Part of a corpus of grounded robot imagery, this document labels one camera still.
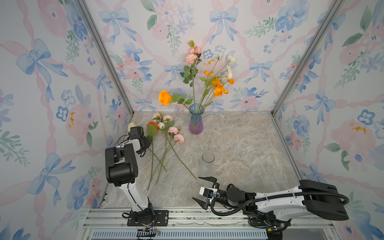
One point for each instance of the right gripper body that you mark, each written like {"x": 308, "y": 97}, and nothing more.
{"x": 223, "y": 199}

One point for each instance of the aluminium front rail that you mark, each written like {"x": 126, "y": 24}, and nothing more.
{"x": 197, "y": 224}

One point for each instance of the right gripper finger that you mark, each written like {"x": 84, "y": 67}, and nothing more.
{"x": 203, "y": 204}
{"x": 212, "y": 181}

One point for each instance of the white flower stem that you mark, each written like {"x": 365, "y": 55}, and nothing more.
{"x": 227, "y": 68}

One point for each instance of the blue purple glass vase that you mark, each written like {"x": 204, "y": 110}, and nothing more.
{"x": 196, "y": 125}

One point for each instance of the clear frosted glass vase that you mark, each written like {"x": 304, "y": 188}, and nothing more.
{"x": 207, "y": 165}

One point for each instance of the orange poppy flower stem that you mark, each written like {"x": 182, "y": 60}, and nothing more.
{"x": 210, "y": 75}

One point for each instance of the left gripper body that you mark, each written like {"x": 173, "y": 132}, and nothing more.
{"x": 146, "y": 142}

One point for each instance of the dark orange flower stem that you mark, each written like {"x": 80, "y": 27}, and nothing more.
{"x": 152, "y": 130}

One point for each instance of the large orange ranunculus stem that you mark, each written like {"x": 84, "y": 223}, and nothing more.
{"x": 166, "y": 99}

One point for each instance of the right corner aluminium post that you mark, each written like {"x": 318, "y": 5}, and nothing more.
{"x": 321, "y": 32}

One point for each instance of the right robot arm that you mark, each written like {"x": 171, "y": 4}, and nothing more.
{"x": 275, "y": 211}

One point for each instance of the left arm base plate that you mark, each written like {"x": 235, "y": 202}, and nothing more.
{"x": 157, "y": 218}

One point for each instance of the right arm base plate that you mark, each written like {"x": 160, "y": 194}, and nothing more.
{"x": 268, "y": 221}

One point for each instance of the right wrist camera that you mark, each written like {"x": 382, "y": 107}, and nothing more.
{"x": 208, "y": 193}

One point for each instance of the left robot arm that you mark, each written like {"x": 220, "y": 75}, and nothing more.
{"x": 122, "y": 171}

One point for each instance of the corner aluminium post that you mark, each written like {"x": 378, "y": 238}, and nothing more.
{"x": 321, "y": 32}
{"x": 95, "y": 34}

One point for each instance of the left corner aluminium post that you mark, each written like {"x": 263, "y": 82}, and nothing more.
{"x": 95, "y": 34}

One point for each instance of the pink rose flower stem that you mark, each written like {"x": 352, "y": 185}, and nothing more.
{"x": 192, "y": 59}

